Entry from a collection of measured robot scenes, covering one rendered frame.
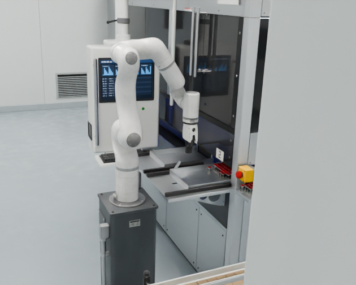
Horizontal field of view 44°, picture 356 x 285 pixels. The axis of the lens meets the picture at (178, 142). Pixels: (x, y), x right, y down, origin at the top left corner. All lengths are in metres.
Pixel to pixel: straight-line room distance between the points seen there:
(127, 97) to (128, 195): 0.51
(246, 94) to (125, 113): 0.64
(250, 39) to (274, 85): 1.59
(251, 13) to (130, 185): 1.04
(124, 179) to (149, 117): 1.06
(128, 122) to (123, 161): 0.21
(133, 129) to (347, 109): 1.62
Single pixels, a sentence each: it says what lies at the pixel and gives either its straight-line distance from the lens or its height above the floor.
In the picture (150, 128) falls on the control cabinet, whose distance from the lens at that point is 3.22.
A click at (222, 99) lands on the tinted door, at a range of 2.50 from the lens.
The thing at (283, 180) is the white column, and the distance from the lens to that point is 0.68.
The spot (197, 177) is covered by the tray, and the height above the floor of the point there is 0.88.
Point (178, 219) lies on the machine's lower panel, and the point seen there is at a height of 0.32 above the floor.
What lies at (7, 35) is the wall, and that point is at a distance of 7.49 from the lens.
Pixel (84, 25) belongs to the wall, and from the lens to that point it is 7.64.
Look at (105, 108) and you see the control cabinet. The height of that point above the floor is 1.13.
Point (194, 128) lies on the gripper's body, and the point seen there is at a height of 1.23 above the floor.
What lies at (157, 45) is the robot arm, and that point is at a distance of 2.12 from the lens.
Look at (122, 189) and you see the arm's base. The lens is 2.25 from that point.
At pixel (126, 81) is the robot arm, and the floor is 1.50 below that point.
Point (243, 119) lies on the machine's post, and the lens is 2.33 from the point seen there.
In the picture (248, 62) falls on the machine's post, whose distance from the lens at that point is 2.27.
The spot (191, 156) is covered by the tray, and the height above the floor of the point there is 0.88.
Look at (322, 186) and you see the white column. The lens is 0.61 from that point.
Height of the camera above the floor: 1.88
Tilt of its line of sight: 18 degrees down
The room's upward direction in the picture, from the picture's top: 2 degrees clockwise
